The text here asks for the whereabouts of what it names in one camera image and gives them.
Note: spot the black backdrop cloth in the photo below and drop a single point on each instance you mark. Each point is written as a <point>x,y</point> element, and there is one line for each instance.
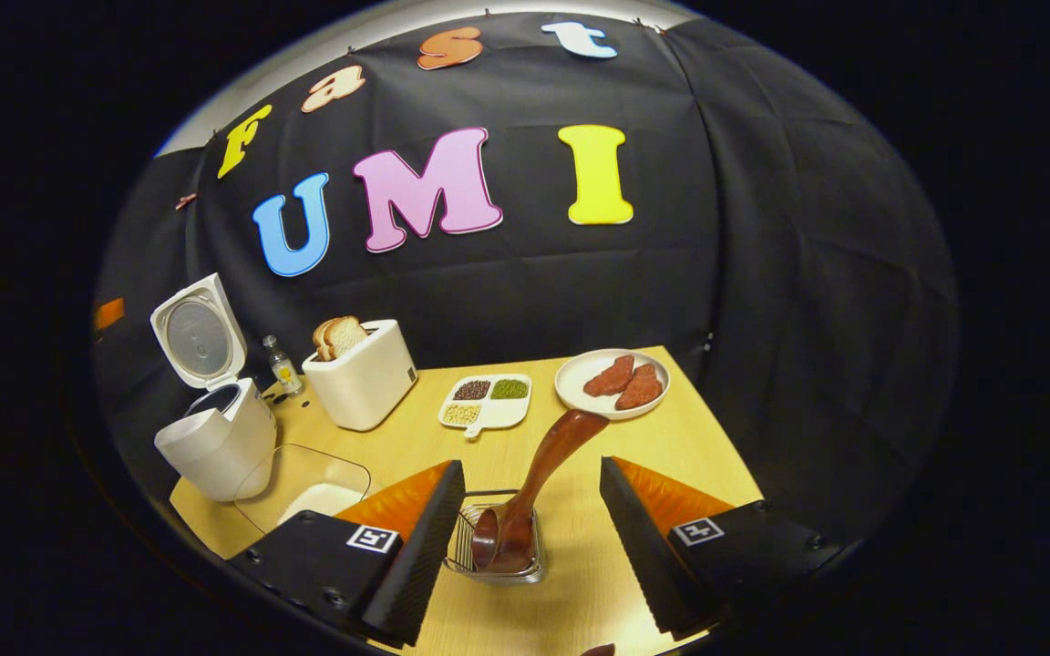
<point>762,273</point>

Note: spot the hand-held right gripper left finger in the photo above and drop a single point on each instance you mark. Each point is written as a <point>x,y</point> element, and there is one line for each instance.
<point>416,565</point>

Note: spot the brown wooden spoon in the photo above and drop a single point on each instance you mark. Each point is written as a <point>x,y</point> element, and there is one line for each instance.
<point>548,456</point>

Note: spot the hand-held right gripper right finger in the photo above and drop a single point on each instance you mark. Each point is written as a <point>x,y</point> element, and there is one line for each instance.
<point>643,556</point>

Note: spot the red meat slice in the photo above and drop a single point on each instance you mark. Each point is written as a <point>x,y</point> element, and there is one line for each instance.
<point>609,376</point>
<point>640,388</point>

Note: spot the white divided dish of beans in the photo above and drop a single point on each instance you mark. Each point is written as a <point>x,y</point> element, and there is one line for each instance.
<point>488,415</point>

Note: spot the bread slice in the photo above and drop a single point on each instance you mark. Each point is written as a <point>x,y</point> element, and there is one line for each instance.
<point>321,339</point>
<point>347,335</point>

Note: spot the white rice cooker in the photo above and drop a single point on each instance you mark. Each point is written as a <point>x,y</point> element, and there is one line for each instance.
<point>215,446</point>

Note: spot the white round plate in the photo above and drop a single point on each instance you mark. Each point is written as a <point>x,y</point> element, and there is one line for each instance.
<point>571,387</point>

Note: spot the small clear glass bottle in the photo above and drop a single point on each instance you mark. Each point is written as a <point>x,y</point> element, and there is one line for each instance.
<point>283,369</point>

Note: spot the wooden clothespin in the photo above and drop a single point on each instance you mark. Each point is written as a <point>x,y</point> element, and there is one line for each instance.
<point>185,200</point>

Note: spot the clear container of rice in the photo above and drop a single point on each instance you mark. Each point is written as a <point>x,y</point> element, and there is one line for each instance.
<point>324,499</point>

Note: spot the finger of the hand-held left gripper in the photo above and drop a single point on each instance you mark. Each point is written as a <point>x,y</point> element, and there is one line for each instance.
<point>108,313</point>

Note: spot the white toaster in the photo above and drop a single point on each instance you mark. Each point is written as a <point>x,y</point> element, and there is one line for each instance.
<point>361,383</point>

